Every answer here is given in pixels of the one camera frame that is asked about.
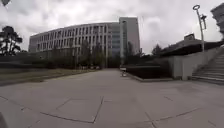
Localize grass strip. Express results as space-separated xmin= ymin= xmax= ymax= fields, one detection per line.
xmin=0 ymin=68 xmax=91 ymax=83

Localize large curved pale building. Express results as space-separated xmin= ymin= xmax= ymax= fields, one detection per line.
xmin=28 ymin=16 xmax=141 ymax=68

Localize small pale bench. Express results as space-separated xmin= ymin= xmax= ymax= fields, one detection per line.
xmin=119 ymin=66 xmax=128 ymax=78

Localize grey concrete stairs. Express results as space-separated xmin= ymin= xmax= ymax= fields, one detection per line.
xmin=190 ymin=49 xmax=224 ymax=84

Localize dark pine tree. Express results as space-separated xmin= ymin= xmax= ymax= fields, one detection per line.
xmin=0 ymin=25 xmax=24 ymax=56

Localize low dark-roofed building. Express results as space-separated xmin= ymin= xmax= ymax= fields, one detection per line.
xmin=159 ymin=33 xmax=224 ymax=58

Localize tall lamp pole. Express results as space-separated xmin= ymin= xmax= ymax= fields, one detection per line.
xmin=192 ymin=4 xmax=208 ymax=53

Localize grey concrete wall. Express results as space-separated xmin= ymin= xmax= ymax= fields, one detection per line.
xmin=167 ymin=46 xmax=224 ymax=81

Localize dark hedge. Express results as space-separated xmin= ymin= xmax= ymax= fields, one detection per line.
xmin=125 ymin=63 xmax=171 ymax=80

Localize row of dark trees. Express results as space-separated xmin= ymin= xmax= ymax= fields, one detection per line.
xmin=19 ymin=39 xmax=123 ymax=70

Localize building corner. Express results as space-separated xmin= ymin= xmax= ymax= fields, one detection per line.
xmin=210 ymin=2 xmax=224 ymax=36

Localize grey concrete slab pavement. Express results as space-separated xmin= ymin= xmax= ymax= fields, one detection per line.
xmin=0 ymin=68 xmax=224 ymax=128

